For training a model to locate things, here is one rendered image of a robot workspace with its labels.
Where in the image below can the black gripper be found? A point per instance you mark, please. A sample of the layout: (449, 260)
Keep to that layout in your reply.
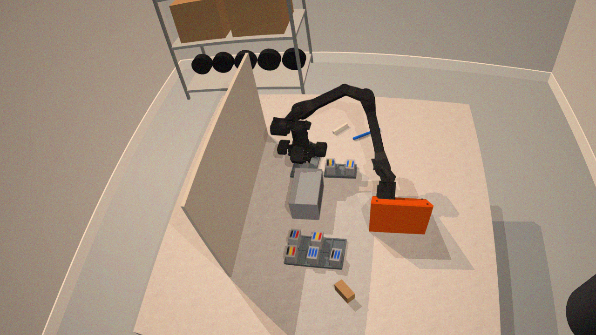
(318, 149)

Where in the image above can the beige flat panel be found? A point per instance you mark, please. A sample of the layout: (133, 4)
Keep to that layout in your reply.
(219, 192)

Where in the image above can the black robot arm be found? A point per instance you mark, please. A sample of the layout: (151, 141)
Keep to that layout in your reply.
(302, 110)

